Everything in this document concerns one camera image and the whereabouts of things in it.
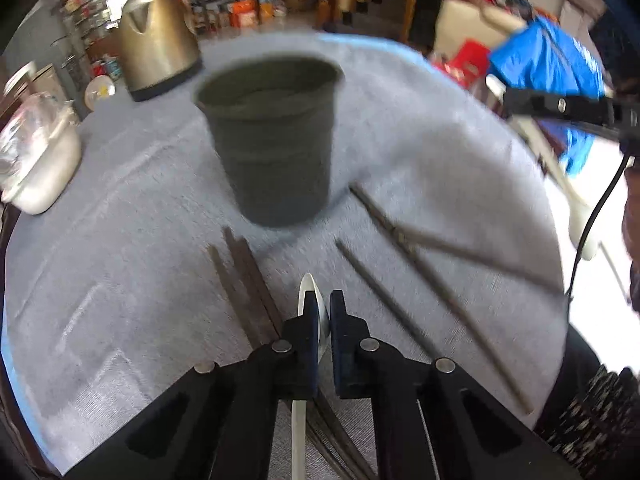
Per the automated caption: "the dark grey utensil holder cup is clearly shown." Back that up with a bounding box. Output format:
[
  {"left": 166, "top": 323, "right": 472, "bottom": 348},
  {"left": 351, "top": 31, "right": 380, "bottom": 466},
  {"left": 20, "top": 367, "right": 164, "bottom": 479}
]
[{"left": 194, "top": 56, "right": 346, "bottom": 229}]

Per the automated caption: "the metal storage rack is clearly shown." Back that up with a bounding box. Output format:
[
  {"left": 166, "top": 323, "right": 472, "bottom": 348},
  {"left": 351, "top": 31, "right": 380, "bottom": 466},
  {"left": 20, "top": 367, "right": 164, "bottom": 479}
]
[{"left": 50, "top": 0, "right": 122, "bottom": 86}]

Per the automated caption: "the black cable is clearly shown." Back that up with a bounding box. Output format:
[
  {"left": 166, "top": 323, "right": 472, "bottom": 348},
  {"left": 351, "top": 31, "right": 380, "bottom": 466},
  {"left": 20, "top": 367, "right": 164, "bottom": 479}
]
[{"left": 562, "top": 154, "right": 637, "bottom": 302}]

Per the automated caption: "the red bag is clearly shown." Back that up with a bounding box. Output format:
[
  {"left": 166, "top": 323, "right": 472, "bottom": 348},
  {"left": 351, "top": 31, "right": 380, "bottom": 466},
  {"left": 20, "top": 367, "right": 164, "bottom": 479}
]
[{"left": 431, "top": 39, "right": 493, "bottom": 92}]

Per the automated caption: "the blue plastic bag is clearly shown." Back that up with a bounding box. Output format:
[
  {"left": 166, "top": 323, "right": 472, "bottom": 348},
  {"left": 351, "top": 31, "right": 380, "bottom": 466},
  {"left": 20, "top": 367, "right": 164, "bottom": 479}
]
[{"left": 487, "top": 14, "right": 608, "bottom": 175}]

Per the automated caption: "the cream white chair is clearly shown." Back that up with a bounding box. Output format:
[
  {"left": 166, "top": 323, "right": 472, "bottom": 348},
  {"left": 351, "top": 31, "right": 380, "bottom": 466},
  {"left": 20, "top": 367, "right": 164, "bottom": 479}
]
[{"left": 434, "top": 0, "right": 600, "bottom": 262}]

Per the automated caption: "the dark shelf with goods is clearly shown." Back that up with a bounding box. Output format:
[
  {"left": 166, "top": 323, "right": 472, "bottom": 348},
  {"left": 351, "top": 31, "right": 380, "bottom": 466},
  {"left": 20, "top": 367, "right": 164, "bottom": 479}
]
[{"left": 189, "top": 0, "right": 262, "bottom": 37}]

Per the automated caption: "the grey tablecloth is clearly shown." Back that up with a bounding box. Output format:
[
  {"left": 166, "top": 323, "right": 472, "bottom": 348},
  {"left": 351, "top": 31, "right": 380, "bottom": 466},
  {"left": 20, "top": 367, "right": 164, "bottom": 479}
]
[{"left": 0, "top": 30, "right": 568, "bottom": 480}]

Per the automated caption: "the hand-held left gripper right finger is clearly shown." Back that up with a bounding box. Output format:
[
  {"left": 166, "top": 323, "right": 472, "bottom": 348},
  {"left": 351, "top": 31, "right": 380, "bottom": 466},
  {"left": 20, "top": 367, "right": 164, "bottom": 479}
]
[{"left": 329, "top": 290, "right": 581, "bottom": 480}]

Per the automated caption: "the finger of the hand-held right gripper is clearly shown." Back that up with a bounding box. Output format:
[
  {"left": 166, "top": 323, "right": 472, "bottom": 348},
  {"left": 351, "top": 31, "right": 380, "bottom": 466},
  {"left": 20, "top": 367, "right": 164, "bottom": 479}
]
[{"left": 502, "top": 87, "right": 615, "bottom": 126}]

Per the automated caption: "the person's dark patterned clothing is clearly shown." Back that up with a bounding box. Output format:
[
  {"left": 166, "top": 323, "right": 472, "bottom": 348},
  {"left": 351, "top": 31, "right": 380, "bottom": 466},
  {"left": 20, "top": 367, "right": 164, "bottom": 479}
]
[{"left": 534, "top": 325, "right": 640, "bottom": 480}]

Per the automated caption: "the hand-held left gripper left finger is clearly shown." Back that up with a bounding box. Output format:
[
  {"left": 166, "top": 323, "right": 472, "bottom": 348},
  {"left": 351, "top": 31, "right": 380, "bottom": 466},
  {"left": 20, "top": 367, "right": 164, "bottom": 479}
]
[{"left": 65, "top": 290, "right": 322, "bottom": 480}]

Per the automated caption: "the white bowl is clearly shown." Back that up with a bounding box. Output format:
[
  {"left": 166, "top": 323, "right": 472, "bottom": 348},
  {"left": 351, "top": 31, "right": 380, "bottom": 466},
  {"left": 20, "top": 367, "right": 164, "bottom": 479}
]
[{"left": 0, "top": 92, "right": 83, "bottom": 216}]

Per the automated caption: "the steel electric kettle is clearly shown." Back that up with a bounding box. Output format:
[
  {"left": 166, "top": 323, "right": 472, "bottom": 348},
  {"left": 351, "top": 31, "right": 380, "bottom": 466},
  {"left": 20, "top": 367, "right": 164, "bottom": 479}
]
[{"left": 116, "top": 0, "right": 203, "bottom": 103}]

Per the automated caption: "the small white fan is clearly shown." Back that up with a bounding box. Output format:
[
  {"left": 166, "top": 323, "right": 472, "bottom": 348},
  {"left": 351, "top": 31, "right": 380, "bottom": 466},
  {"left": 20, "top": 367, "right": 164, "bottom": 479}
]
[{"left": 84, "top": 75, "right": 117, "bottom": 111}]

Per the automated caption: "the clear plastic bag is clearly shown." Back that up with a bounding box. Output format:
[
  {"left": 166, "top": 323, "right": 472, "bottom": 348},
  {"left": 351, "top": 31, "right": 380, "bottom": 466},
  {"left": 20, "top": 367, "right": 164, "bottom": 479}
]
[{"left": 0, "top": 92, "right": 68, "bottom": 183}]

